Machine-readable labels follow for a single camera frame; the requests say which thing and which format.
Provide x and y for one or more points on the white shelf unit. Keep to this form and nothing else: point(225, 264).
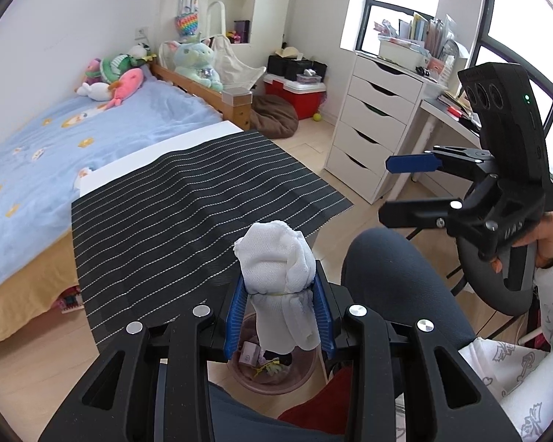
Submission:
point(267, 4)

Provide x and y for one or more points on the pink plastic basin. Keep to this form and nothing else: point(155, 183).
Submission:
point(299, 374)

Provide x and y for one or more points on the brown bean bag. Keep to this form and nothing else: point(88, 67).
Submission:
point(274, 117)

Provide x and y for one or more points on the black striped woven mat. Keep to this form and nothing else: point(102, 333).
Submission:
point(189, 202)

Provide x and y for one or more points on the white fabric folding chair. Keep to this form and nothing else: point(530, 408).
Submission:
point(239, 69)

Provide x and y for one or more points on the rainbow bubble bag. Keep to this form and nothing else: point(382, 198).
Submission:
point(187, 23)

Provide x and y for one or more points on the white tube hoop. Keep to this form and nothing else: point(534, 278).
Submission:
point(222, 16)

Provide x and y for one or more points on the yellow hair clip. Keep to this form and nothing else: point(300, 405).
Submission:
point(267, 370)

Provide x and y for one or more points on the person's right hand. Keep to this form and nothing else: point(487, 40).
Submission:
point(550, 239)

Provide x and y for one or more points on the white desk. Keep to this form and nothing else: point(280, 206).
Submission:
point(442, 115)

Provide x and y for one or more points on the large mint unicorn plush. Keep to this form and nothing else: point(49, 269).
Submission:
point(193, 64)

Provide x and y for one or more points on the wooden bed frame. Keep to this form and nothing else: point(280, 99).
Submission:
point(235, 110)

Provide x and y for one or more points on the black storage bags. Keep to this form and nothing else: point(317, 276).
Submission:
point(285, 68)

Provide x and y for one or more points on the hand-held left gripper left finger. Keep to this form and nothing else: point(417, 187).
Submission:
point(235, 322)

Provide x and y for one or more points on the white drawer unit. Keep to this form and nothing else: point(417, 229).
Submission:
point(373, 124)

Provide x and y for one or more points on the white duck plush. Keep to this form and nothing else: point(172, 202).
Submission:
point(140, 53)

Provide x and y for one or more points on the red seat cushion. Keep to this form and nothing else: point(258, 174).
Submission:
point(322, 400)

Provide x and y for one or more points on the person's leg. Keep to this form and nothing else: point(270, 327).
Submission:
point(249, 419)
point(396, 285)

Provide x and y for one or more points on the person's white printed top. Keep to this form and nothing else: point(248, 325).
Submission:
point(520, 386)

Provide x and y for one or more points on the white wall socket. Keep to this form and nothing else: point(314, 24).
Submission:
point(141, 32)

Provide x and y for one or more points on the tan mattress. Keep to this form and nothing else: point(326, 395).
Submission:
point(27, 304)

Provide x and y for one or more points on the red cooler box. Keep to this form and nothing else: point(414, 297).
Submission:
point(295, 99)

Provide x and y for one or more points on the purple box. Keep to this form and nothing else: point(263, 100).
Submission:
point(242, 31)

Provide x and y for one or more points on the pink plush with green hat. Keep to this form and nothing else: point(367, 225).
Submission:
point(93, 69)

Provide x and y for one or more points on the bed with blue blanket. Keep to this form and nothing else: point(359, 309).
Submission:
point(73, 147)

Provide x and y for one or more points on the pink whale plush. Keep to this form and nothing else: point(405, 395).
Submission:
point(126, 87)

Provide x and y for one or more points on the pink toy box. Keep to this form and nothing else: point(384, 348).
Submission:
point(69, 304)

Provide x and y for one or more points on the white seal plush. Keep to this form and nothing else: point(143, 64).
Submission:
point(94, 92)

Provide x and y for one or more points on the beige hat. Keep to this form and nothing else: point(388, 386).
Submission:
point(288, 52)

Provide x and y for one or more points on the white storage box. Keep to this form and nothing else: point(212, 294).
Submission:
point(403, 53)

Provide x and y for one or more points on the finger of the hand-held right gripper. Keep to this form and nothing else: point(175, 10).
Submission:
point(412, 163)
point(414, 214)

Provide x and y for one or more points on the white sock bundle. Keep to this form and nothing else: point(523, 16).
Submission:
point(276, 262)

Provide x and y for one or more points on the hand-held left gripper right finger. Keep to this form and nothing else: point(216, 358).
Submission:
point(325, 317)

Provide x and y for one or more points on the books and papers stack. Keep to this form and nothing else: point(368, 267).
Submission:
point(433, 32)

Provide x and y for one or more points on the person's left leg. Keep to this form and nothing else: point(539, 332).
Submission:
point(249, 419)

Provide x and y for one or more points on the person's right leg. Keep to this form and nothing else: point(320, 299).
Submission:
point(396, 285)

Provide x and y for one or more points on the green striped plush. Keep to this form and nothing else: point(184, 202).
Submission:
point(115, 66)

